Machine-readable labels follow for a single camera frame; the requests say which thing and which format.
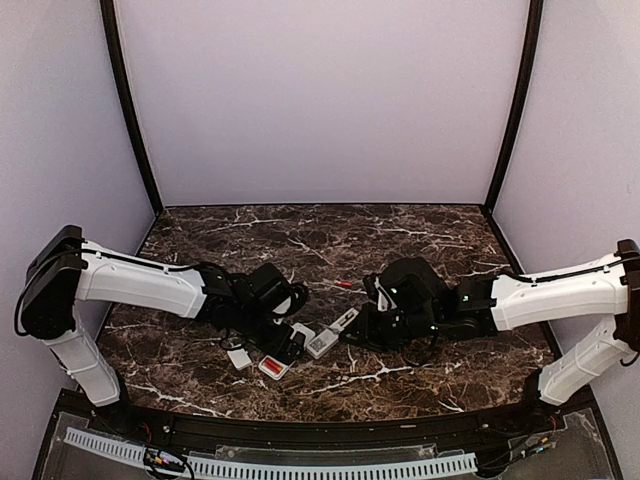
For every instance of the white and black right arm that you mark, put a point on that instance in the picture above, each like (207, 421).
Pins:
(408, 300)

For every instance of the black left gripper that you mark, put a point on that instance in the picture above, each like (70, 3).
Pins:
(275, 347)

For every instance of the white slotted cable duct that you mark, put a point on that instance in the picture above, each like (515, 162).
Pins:
(201, 466)

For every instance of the white KT-16 remote control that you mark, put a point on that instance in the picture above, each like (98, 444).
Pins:
(329, 337)

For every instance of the white remote with green buttons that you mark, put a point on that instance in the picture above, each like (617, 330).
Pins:
(286, 364)

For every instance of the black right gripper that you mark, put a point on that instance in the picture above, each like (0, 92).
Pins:
(367, 334)

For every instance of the right black frame post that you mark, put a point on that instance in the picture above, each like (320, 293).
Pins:
(525, 70)

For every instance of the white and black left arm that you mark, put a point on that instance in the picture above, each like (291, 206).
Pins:
(72, 269)

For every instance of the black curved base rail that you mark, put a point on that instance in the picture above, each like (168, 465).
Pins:
(484, 429)

